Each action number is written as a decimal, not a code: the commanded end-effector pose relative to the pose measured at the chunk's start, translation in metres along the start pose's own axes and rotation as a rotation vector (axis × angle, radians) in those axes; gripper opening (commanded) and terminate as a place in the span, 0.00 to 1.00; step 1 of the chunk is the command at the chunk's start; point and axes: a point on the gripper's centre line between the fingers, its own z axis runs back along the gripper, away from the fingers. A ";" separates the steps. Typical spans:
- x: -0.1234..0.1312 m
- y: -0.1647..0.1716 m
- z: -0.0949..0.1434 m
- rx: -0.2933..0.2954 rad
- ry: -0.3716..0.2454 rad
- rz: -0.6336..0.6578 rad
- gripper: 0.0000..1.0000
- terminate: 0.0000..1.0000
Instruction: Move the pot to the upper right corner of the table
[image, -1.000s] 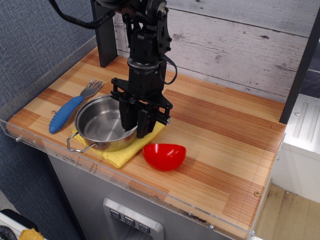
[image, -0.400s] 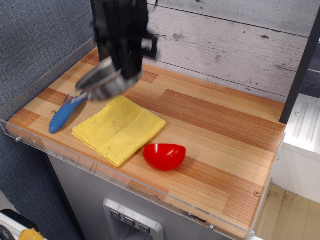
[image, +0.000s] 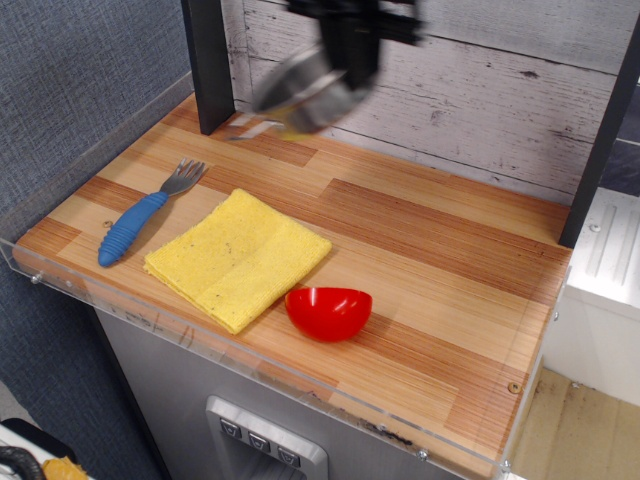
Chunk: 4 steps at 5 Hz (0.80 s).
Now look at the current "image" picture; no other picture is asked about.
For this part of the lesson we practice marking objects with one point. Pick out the red plastic bowl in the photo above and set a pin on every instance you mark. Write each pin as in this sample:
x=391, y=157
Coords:
x=328, y=314

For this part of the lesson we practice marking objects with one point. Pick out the black left post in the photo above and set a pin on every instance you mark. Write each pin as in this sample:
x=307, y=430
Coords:
x=208, y=55

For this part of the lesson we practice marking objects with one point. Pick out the clear acrylic table guard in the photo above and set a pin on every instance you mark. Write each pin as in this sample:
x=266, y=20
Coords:
x=463, y=277

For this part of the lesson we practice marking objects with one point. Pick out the stainless steel pot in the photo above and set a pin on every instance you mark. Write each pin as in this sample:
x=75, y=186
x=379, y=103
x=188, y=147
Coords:
x=303, y=96

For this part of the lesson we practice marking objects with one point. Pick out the black right post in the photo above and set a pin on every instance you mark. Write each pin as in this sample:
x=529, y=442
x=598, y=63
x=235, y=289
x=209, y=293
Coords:
x=612, y=120

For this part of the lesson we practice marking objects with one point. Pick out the yellow folded cloth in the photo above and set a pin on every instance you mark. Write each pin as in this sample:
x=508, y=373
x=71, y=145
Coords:
x=238, y=260

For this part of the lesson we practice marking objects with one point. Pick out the white toy sink unit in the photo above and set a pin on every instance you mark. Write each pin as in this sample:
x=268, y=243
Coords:
x=593, y=337

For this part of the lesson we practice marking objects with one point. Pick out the black post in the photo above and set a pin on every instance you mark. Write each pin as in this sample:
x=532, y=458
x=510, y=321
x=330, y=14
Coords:
x=612, y=120
x=208, y=55

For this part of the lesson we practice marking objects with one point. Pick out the grey dispenser button panel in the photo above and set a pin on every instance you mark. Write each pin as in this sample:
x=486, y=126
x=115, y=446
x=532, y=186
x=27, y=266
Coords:
x=251, y=447

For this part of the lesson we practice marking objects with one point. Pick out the silver toy fridge cabinet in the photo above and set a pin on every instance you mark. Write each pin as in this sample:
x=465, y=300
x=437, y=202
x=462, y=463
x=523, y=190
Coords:
x=171, y=385

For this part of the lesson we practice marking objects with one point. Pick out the blue handled fork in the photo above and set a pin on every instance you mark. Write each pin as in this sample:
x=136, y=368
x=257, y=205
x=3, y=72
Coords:
x=123, y=233

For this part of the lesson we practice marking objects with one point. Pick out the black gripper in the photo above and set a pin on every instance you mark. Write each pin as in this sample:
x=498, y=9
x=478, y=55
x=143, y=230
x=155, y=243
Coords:
x=351, y=31

